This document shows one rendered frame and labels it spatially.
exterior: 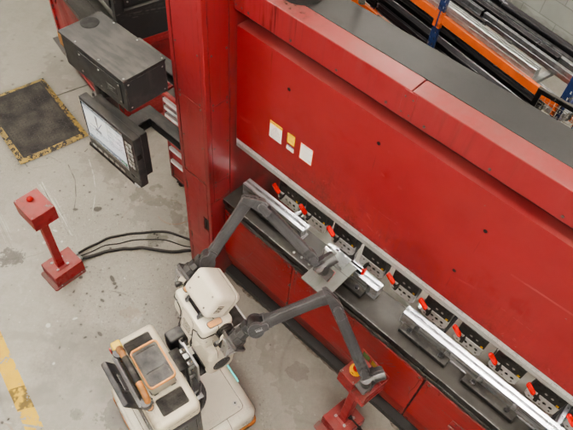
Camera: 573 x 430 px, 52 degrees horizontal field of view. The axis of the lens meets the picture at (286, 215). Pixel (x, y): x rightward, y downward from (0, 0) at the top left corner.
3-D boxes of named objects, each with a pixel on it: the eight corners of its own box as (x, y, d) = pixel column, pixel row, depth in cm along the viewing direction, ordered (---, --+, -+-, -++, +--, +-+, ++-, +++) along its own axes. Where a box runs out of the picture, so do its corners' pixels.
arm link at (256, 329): (332, 280, 273) (336, 290, 264) (341, 303, 278) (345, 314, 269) (243, 316, 274) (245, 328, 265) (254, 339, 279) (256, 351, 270)
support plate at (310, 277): (300, 278, 317) (300, 277, 316) (332, 250, 329) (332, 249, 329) (325, 299, 310) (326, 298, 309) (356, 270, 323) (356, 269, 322)
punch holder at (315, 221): (303, 218, 327) (306, 200, 314) (313, 211, 331) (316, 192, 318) (323, 235, 321) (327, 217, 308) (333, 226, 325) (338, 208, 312)
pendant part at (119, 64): (90, 152, 346) (55, 29, 278) (124, 131, 358) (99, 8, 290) (145, 200, 327) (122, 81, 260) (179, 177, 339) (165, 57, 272)
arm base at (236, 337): (221, 331, 271) (234, 351, 266) (233, 319, 270) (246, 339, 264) (230, 332, 279) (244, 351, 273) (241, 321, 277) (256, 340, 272)
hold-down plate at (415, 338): (397, 330, 315) (398, 328, 313) (402, 324, 318) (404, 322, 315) (442, 368, 304) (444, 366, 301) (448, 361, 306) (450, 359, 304)
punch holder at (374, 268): (358, 263, 312) (363, 245, 299) (368, 253, 316) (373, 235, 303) (380, 280, 306) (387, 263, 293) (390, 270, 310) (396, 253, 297)
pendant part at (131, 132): (90, 144, 331) (77, 95, 302) (107, 134, 337) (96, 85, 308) (141, 188, 314) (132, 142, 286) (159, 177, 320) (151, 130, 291)
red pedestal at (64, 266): (40, 274, 419) (4, 202, 353) (70, 253, 431) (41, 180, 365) (56, 292, 411) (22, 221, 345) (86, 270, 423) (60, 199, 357)
